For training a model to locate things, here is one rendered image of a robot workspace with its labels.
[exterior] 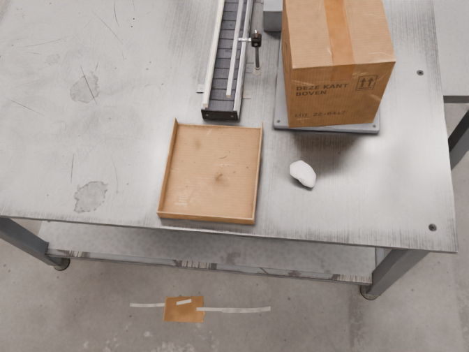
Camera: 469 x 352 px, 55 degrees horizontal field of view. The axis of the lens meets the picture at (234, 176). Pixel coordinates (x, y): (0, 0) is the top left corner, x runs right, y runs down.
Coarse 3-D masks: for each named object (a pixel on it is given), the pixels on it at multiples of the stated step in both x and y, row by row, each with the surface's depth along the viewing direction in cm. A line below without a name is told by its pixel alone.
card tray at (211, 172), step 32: (192, 128) 134; (224, 128) 133; (256, 128) 132; (192, 160) 129; (224, 160) 128; (256, 160) 128; (160, 192) 122; (192, 192) 125; (224, 192) 124; (256, 192) 121
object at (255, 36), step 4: (256, 32) 127; (252, 36) 130; (256, 36) 129; (260, 36) 129; (240, 40) 131; (244, 40) 131; (248, 40) 130; (252, 40) 129; (256, 40) 129; (260, 40) 129; (252, 44) 130; (256, 44) 130; (260, 44) 130; (256, 48) 133; (256, 52) 135; (256, 56) 136; (256, 60) 138; (256, 64) 140
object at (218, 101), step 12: (228, 0) 149; (228, 12) 146; (228, 24) 144; (228, 36) 142; (240, 36) 142; (228, 48) 140; (240, 48) 140; (216, 60) 138; (228, 60) 138; (216, 72) 136; (228, 72) 136; (216, 84) 134; (216, 96) 132; (216, 108) 131; (228, 108) 130
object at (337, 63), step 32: (288, 0) 114; (320, 0) 113; (352, 0) 113; (288, 32) 110; (320, 32) 109; (352, 32) 108; (384, 32) 108; (288, 64) 116; (320, 64) 105; (352, 64) 104; (384, 64) 105; (288, 96) 123; (320, 96) 116; (352, 96) 116
